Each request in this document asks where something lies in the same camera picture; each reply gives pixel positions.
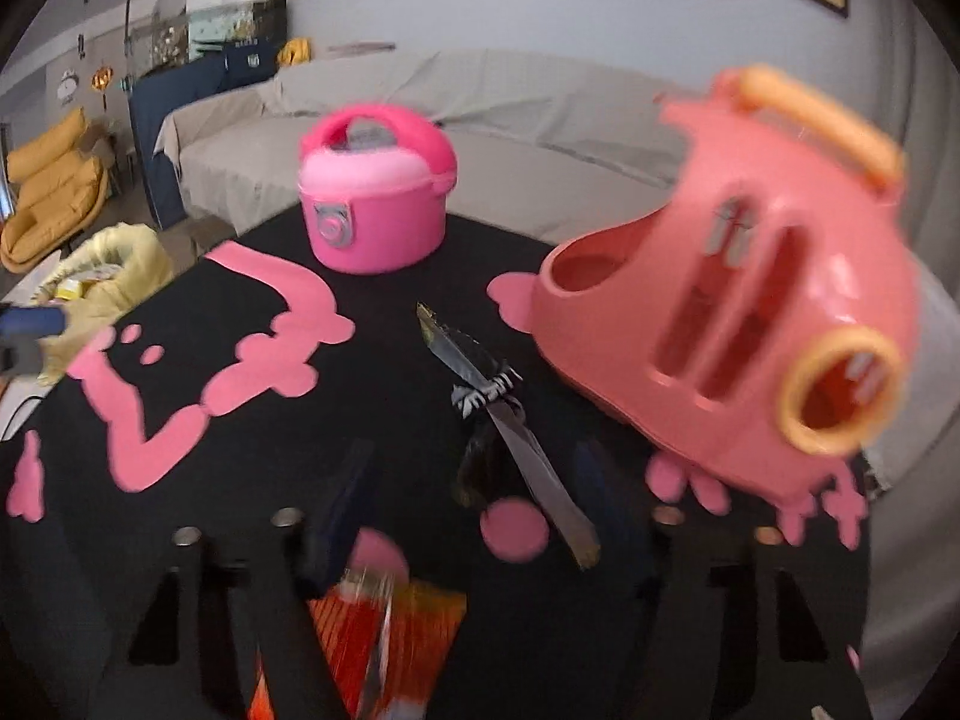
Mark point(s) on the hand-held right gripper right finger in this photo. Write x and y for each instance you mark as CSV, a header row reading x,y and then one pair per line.
x,y
600,502

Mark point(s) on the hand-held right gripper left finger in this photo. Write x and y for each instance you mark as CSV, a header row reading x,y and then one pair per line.
x,y
341,510

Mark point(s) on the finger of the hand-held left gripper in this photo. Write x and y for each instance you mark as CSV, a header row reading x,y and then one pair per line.
x,y
37,319

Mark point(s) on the silver foil strip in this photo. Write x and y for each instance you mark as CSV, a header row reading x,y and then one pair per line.
x,y
525,450

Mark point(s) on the yellow-lined trash bin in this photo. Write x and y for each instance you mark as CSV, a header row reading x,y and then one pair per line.
x,y
142,262

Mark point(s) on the black and pink tablecloth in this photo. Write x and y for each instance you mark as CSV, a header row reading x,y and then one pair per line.
x,y
225,465

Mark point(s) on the yellow lounge chair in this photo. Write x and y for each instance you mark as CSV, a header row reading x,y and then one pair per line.
x,y
52,187

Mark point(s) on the red and orange packet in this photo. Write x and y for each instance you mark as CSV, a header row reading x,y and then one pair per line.
x,y
420,630

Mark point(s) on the blue cabinet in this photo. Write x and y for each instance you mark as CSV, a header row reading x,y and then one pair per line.
x,y
150,135

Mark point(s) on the salmon pink toy toaster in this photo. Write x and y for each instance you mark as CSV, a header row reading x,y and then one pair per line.
x,y
750,277

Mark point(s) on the pink toy rice cooker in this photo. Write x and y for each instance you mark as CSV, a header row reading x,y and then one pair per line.
x,y
375,217

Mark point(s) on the glass tank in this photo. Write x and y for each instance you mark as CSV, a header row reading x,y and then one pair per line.
x,y
210,22

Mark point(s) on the yellow cushion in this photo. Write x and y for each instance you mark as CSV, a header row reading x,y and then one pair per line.
x,y
294,52

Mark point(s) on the grey covered sofa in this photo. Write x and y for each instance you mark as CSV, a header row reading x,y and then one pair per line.
x,y
525,105

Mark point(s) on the white wall decoration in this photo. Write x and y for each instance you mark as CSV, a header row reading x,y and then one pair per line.
x,y
67,84

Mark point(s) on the orange wall decoration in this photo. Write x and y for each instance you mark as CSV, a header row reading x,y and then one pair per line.
x,y
102,79

